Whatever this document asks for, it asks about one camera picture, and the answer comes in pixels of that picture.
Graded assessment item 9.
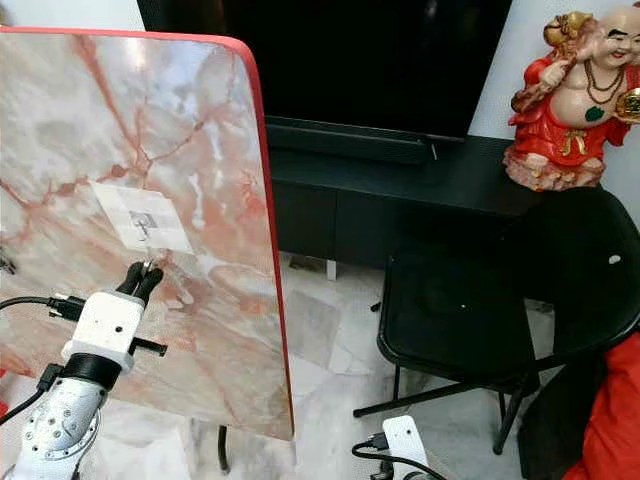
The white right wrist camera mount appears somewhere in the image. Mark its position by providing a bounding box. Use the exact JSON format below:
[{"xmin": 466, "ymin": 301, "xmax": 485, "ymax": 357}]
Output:
[{"xmin": 380, "ymin": 415, "xmax": 431, "ymax": 480}]

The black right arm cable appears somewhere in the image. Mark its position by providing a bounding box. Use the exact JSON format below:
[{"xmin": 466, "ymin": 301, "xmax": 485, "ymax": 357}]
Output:
[{"xmin": 350, "ymin": 432, "xmax": 446, "ymax": 480}]

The red laughing buddha statue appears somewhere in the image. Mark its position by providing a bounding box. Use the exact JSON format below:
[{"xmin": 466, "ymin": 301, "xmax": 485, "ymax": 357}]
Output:
[{"xmin": 503, "ymin": 5, "xmax": 640, "ymax": 193}]

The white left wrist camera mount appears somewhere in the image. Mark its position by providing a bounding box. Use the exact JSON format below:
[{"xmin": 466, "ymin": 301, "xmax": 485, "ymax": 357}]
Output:
[{"xmin": 60, "ymin": 290, "xmax": 146, "ymax": 369}]

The black television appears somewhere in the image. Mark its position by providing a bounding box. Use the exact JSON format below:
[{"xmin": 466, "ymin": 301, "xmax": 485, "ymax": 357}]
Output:
[{"xmin": 137, "ymin": 0, "xmax": 514, "ymax": 141}]

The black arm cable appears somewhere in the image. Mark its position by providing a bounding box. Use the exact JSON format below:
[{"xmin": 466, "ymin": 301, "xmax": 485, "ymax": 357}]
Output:
[
  {"xmin": 350, "ymin": 432, "xmax": 446, "ymax": 480},
  {"xmin": 0, "ymin": 293, "xmax": 86, "ymax": 426}
]

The marble table with red edge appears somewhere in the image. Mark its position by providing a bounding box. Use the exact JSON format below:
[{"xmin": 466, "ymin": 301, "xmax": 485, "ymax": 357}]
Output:
[{"xmin": 0, "ymin": 26, "xmax": 295, "ymax": 442}]

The black soundbar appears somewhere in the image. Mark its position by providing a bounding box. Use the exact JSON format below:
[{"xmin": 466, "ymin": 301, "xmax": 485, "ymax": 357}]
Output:
[{"xmin": 265, "ymin": 117, "xmax": 436, "ymax": 166}]

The black low tv console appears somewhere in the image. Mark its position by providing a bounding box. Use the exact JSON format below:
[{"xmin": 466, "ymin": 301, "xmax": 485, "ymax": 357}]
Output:
[{"xmin": 272, "ymin": 135, "xmax": 561, "ymax": 281}]

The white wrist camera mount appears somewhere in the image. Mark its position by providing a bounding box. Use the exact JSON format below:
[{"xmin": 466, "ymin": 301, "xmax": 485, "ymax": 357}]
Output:
[
  {"xmin": 60, "ymin": 290, "xmax": 146, "ymax": 369},
  {"xmin": 380, "ymin": 415, "xmax": 431, "ymax": 480}
]

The dark metal table leg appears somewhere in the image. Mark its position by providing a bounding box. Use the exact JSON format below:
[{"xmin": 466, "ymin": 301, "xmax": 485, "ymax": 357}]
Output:
[{"xmin": 216, "ymin": 425, "xmax": 232, "ymax": 474}]

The black folding chair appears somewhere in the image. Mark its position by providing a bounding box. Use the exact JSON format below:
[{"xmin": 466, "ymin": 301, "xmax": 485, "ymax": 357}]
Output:
[{"xmin": 353, "ymin": 186, "xmax": 640, "ymax": 480}]

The red orange bulky object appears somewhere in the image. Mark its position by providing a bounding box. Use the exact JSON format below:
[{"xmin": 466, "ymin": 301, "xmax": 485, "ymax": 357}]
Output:
[{"xmin": 563, "ymin": 333, "xmax": 640, "ymax": 480}]

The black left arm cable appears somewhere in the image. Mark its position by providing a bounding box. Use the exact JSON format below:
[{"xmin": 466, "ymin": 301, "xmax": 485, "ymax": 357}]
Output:
[{"xmin": 0, "ymin": 293, "xmax": 86, "ymax": 426}]

